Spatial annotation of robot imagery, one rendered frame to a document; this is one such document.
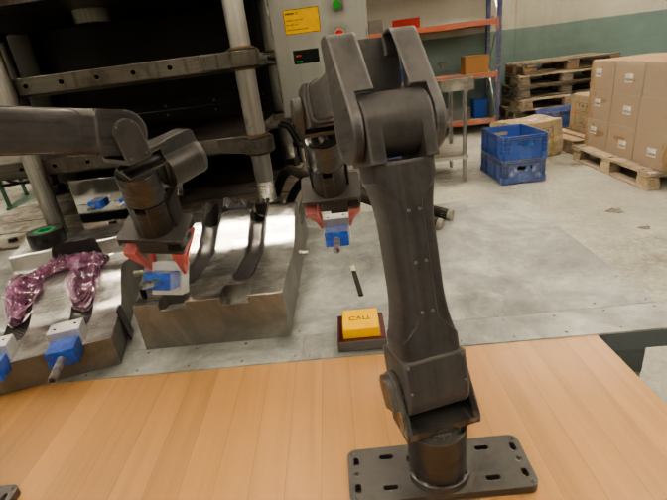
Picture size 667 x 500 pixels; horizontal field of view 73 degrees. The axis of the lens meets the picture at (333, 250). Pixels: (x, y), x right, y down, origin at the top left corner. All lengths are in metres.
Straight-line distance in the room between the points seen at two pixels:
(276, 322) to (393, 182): 0.44
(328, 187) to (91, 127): 0.35
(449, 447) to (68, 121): 0.56
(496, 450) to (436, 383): 0.14
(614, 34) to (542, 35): 1.00
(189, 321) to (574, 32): 7.43
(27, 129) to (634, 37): 7.98
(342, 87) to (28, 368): 0.69
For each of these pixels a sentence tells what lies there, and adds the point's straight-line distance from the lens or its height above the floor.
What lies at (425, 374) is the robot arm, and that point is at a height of 0.94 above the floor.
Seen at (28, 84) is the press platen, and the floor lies 1.27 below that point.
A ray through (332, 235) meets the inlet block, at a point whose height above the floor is 0.95.
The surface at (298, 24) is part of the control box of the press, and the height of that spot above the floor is 1.34.
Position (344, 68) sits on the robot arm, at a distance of 0.44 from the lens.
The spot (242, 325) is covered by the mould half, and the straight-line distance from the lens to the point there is 0.80.
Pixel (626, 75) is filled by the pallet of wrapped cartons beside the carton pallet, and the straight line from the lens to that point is 4.68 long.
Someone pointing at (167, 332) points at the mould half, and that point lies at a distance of 0.85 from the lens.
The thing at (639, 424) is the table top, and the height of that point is 0.80.
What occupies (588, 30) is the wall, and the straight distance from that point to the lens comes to 7.94.
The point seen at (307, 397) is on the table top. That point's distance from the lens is 0.68.
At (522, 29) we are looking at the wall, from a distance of 7.64.
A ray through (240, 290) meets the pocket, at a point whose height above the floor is 0.88.
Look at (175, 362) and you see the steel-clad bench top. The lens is 0.82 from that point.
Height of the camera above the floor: 1.24
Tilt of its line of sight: 23 degrees down
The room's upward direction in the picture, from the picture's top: 7 degrees counter-clockwise
